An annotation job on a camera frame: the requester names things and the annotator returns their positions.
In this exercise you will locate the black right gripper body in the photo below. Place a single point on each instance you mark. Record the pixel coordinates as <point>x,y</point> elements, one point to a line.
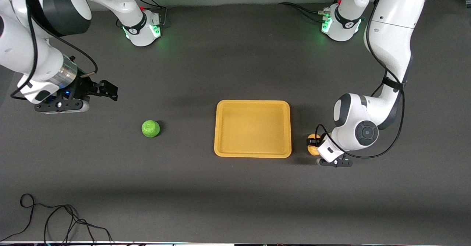
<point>83,88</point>

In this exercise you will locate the yellow-brown potato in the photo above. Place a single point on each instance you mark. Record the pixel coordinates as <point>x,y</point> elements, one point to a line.
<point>312,150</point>

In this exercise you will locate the green apple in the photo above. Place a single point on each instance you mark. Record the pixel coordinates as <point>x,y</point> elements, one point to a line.
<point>151,128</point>

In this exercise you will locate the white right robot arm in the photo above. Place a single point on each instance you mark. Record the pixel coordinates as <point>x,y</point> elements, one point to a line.
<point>22,51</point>

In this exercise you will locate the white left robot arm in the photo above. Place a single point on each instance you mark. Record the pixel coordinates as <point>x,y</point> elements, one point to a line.
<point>390,36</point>

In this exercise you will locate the yellow plastic tray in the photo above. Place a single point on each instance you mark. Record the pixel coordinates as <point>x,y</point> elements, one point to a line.
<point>254,128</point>

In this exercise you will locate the dark grey table mat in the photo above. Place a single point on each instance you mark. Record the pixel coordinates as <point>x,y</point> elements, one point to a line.
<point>235,202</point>

